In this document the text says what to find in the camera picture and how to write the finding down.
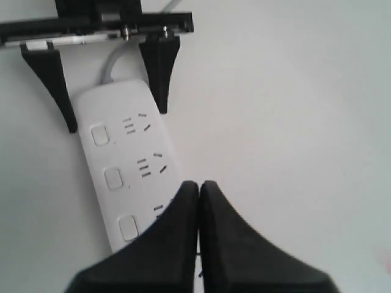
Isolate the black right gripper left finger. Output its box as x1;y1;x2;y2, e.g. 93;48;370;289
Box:
66;181;199;292

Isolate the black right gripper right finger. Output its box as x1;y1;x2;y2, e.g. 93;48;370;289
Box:
199;181;339;292

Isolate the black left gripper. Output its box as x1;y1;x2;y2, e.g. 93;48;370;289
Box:
1;1;194;134

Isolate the white five-socket power strip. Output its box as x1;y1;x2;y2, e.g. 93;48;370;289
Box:
73;79;184;252

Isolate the grey power cord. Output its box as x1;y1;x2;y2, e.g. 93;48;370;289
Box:
100;0;181;85

